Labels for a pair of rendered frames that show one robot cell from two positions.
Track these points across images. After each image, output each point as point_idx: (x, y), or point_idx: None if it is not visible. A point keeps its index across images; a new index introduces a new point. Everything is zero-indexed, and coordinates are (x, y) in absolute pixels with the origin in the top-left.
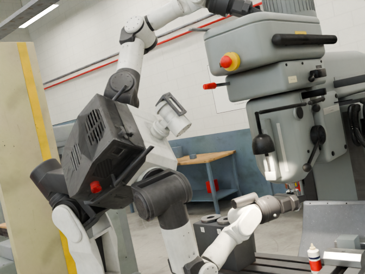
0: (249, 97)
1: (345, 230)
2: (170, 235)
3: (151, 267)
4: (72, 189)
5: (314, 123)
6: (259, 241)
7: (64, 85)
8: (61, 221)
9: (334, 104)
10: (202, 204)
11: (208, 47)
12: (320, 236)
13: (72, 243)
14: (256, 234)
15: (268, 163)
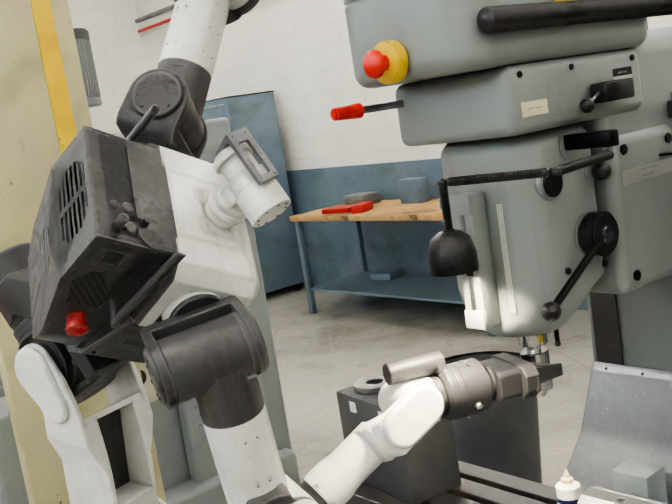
0: (441, 140)
1: (670, 439)
2: (218, 440)
3: (326, 439)
4: (36, 322)
5: (598, 203)
6: (567, 407)
7: None
8: (30, 377)
9: (661, 158)
10: (464, 309)
11: (349, 22)
12: (617, 444)
13: (52, 424)
14: (563, 390)
15: (471, 292)
